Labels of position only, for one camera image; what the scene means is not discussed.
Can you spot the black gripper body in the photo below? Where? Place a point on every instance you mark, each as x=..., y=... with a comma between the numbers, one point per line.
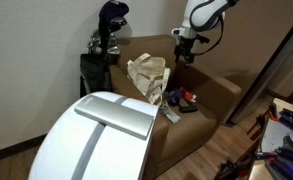
x=185, y=46

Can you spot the purple cloth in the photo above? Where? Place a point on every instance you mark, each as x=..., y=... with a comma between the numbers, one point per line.
x=175, y=97

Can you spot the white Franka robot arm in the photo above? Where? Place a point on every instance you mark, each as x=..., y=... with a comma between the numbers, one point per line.
x=202, y=13

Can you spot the beige canvas tote bag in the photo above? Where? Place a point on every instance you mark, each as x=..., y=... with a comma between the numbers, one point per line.
x=149, y=75

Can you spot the black golf bag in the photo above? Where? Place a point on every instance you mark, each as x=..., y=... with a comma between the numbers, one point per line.
x=94, y=75

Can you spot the silver golf iron club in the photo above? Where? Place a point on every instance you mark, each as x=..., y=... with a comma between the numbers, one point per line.
x=113, y=49
x=94, y=40

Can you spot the brown leather armchair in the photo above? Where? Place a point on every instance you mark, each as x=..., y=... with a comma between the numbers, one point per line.
x=192, y=126

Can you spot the dark golf driver club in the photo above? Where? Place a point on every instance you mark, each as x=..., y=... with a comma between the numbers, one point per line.
x=118, y=23

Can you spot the purple golf club head cover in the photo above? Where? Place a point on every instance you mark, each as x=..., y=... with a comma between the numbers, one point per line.
x=111, y=11

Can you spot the black red bar clamp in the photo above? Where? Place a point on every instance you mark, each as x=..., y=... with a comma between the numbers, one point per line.
x=234, y=170
x=257, y=128

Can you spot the robot mounting table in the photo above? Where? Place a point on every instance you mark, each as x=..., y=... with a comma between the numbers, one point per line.
x=274, y=133

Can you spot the white bladeless tower fan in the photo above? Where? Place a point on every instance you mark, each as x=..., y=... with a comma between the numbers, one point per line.
x=112, y=156

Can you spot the black box with purple light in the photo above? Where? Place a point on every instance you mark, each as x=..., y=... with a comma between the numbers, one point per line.
x=289, y=163

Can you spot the dark sliding door frame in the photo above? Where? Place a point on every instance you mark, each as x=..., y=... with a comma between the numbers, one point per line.
x=269, y=70

